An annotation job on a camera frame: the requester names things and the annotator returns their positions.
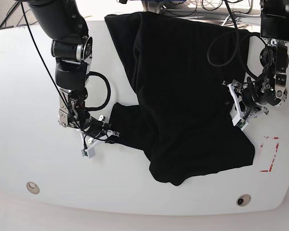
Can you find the right table grommet hole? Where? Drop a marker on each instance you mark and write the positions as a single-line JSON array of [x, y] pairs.
[[243, 200]]

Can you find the black t-shirt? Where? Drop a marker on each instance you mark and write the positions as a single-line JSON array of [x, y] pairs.
[[182, 120]]

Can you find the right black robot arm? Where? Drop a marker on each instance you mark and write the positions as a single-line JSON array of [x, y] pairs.
[[72, 49]]

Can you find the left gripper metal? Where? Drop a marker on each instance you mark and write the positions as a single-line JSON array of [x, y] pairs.
[[270, 86]]

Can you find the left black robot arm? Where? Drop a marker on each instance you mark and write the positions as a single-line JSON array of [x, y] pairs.
[[274, 21]]

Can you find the red tape rectangle marking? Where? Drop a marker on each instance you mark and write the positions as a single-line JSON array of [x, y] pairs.
[[268, 151]]

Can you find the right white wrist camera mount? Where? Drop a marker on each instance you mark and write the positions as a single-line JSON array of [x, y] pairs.
[[89, 146]]

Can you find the left table grommet hole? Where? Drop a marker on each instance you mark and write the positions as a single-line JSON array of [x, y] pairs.
[[32, 188]]

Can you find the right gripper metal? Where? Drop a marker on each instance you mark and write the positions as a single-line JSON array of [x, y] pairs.
[[74, 114]]

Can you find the aluminium frame stand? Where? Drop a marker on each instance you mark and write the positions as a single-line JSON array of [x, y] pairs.
[[152, 5]]

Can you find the table grommet hole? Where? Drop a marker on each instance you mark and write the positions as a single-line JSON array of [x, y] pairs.
[[32, 188], [243, 200]]

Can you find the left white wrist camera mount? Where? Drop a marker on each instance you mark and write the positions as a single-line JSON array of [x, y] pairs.
[[242, 114]]

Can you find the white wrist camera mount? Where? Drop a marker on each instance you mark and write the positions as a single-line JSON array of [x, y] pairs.
[[89, 146], [242, 114]]

